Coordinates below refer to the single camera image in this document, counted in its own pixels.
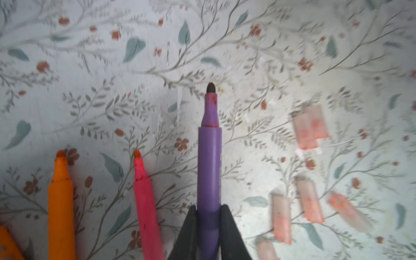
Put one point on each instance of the purple marker pen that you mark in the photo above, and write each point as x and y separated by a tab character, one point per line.
209	177

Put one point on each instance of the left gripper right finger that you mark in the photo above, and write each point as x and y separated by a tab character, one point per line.
231	242

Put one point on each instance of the orange marker pen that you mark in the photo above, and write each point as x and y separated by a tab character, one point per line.
9	249
61	223

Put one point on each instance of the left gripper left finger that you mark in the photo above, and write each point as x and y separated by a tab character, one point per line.
185	247

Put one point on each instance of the translucent pink pen cap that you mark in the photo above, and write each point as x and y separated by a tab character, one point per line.
349	213
282	219
310	203
318	121
304	133
265	249

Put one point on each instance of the pink marker pen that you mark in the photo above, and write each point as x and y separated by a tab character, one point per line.
146	211

